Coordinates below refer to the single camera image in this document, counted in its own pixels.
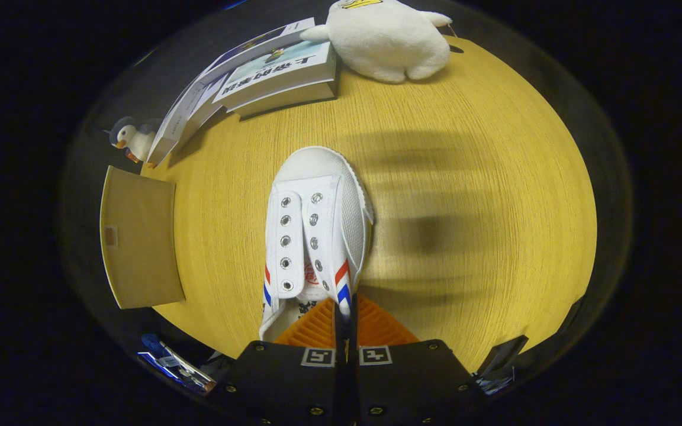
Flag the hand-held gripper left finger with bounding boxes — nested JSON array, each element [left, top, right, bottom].
[[220, 297, 346, 426]]

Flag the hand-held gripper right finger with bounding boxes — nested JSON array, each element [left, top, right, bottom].
[[349, 294, 487, 426]]

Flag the beige fabric storage box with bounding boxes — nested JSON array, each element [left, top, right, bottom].
[[99, 166, 186, 310]]

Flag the white striped canvas shoe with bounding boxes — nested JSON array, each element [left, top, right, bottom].
[[259, 146, 375, 343]]

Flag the computer monitor screen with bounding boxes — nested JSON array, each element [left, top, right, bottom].
[[138, 340, 217, 396]]

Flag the white portrait cover book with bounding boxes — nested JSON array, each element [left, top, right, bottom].
[[146, 80, 226, 168]]

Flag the blue penguin plush toy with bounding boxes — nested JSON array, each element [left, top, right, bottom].
[[104, 117, 161, 164]]

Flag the light blue cover book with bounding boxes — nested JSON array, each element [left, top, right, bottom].
[[214, 40, 337, 111]]

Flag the dark blue picture book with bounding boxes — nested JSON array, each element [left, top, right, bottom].
[[199, 17, 317, 86]]

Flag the white duck plush toy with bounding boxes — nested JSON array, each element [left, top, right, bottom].
[[301, 0, 454, 83]]

